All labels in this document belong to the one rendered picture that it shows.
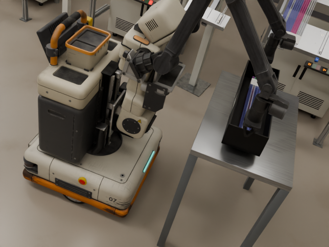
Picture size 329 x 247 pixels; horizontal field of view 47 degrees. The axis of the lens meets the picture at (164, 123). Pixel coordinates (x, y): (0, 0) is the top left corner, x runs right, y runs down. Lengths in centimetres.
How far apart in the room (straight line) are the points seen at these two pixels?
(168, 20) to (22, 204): 135
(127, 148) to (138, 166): 15
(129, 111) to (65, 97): 33
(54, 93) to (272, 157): 105
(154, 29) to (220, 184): 134
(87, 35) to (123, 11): 167
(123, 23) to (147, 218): 201
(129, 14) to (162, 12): 201
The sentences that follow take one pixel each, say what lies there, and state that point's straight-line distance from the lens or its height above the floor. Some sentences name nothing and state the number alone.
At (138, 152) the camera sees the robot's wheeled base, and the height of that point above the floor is 28.
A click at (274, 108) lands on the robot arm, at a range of 147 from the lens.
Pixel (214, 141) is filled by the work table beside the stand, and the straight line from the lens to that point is 170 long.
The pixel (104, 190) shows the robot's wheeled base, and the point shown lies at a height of 24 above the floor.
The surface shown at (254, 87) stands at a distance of 197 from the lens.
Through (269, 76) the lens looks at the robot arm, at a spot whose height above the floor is 122.
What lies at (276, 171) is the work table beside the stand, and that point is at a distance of 170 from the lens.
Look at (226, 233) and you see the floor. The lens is 242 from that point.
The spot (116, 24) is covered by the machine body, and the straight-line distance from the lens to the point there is 373.
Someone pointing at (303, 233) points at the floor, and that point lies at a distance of 266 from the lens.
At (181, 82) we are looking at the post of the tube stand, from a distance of 337.
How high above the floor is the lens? 192
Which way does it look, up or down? 41 degrees down
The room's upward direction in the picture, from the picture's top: 15 degrees clockwise
